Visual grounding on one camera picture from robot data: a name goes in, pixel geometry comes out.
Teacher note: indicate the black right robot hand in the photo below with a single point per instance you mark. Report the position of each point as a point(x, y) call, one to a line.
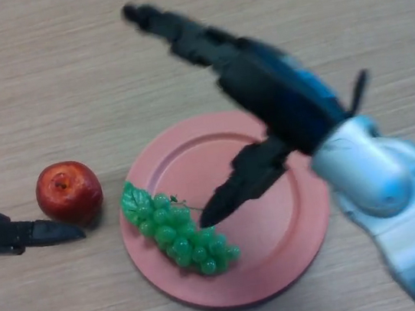
point(276, 91)

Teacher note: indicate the green grape bunch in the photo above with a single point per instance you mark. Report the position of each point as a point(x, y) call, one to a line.
point(179, 233)

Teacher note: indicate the pink round plate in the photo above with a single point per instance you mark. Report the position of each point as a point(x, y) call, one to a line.
point(269, 239)

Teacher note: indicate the red apple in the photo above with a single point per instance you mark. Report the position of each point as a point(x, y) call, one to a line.
point(70, 194)

